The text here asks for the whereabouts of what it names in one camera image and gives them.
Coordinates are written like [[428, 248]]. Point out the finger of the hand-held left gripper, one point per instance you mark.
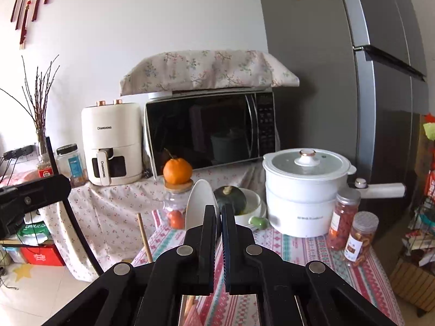
[[44, 190]]

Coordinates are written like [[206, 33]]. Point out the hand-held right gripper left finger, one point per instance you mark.
[[214, 244]]

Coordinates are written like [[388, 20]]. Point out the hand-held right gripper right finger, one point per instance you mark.
[[225, 251]]

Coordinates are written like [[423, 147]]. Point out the white ceramic plate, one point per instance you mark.
[[198, 200]]

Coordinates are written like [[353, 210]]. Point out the bamboo chopstick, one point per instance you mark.
[[189, 307]]

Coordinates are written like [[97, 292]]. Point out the glass bottle vase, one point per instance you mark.
[[43, 169]]

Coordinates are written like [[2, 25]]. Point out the green plastic bag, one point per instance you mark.
[[32, 232]]

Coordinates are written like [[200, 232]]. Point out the pink cloth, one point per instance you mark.
[[20, 178]]

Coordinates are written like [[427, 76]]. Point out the clear jar black lid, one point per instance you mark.
[[71, 168]]

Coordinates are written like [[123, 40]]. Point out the small orange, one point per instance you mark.
[[175, 220]]

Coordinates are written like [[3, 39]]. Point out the black power strip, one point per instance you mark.
[[18, 152]]

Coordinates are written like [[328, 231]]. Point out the dark green kabocha squash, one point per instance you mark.
[[231, 200]]

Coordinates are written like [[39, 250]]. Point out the red box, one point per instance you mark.
[[42, 256]]

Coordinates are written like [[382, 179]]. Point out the glass jar wooden lid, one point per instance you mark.
[[176, 188]]

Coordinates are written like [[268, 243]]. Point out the bare dry branches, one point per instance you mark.
[[40, 122]]

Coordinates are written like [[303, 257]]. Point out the wooden stick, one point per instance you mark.
[[145, 237]]

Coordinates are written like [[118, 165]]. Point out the small floral tablecloth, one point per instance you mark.
[[108, 217]]

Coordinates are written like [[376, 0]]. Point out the red green patterned tablecloth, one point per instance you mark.
[[306, 254]]

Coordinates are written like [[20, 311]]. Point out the white electric cooking pot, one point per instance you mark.
[[295, 203]]

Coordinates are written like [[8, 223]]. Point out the cream air fryer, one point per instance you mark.
[[112, 132]]

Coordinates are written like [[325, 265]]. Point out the black microwave oven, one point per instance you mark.
[[204, 132]]

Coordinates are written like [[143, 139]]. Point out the clear jar red berries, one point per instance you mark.
[[341, 224]]

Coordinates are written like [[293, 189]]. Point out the clear jar orange snacks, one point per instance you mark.
[[360, 241]]

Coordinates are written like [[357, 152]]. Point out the floral microwave cover cloth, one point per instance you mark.
[[210, 68]]

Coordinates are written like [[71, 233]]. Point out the grey refrigerator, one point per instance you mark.
[[306, 57]]

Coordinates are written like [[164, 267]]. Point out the black chair frame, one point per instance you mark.
[[81, 241]]

